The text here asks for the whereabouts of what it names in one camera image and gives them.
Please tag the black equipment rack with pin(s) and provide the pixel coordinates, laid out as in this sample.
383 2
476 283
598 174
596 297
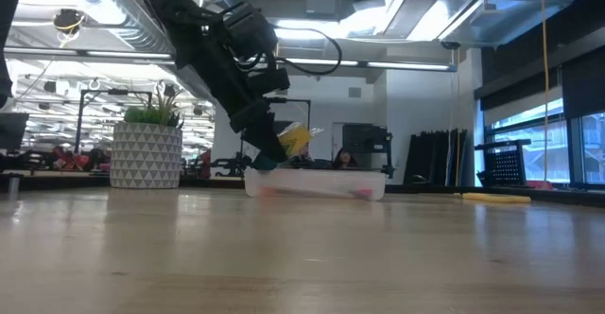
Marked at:
366 139

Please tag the silver round air duct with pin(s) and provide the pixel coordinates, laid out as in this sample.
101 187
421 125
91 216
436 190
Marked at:
118 2

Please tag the black monitor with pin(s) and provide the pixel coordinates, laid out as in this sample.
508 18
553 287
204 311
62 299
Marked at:
12 132

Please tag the silver rectangular air duct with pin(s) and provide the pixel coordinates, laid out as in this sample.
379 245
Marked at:
472 21

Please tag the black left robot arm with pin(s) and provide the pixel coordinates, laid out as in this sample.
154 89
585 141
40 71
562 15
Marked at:
189 21

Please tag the black perforated cart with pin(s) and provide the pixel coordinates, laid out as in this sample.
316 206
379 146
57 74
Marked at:
503 165

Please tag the white triangle-patterned pot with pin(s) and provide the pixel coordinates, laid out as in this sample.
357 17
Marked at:
146 158

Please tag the black dome camera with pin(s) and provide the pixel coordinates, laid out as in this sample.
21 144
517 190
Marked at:
450 45

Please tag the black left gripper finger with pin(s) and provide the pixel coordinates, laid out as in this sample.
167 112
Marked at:
257 141
274 146

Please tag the long LED light bar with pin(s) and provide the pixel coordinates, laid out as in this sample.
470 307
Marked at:
411 66

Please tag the black aluminium table frame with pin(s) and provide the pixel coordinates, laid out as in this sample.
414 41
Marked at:
71 181

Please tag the wall vent grille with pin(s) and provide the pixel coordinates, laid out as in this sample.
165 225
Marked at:
354 92

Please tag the green artificial plant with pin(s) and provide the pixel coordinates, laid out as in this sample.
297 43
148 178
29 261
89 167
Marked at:
142 115

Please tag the black gantry frame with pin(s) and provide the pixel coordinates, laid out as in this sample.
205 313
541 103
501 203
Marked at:
115 92

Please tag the clear plastic container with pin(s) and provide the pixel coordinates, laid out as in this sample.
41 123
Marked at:
321 181

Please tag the red and black equipment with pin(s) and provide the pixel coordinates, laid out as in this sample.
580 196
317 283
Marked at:
71 160

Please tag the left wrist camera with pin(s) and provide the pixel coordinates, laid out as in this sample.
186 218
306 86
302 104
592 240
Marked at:
267 80

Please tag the black background robot arm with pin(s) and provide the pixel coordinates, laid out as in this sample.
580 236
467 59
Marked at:
227 165

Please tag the black rectangular stand frame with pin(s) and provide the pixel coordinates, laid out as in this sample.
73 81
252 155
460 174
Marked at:
302 100

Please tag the yellow green crayon box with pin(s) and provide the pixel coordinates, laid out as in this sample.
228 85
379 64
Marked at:
295 139

